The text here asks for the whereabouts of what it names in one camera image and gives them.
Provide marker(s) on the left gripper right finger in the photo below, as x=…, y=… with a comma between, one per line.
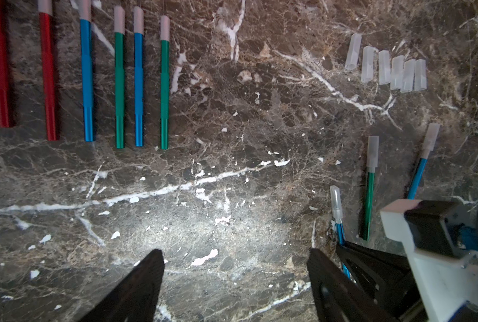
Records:
x=336, y=298

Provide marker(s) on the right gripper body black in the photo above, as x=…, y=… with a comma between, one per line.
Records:
x=386, y=278

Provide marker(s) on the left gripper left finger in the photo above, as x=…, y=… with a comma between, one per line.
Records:
x=135, y=298

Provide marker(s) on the blue carving knife front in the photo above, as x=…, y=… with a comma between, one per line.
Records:
x=337, y=213

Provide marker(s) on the blue carving knife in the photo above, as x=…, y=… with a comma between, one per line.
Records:
x=337, y=213
x=138, y=74
x=427, y=147
x=87, y=68

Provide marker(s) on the green carving knife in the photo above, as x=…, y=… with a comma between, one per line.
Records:
x=164, y=96
x=119, y=31
x=371, y=165

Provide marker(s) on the translucent protective cap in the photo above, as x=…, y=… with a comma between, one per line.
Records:
x=397, y=72
x=420, y=75
x=384, y=61
x=367, y=73
x=408, y=76
x=353, y=52

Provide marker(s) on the red carving knife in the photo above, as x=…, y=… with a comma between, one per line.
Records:
x=5, y=112
x=45, y=8

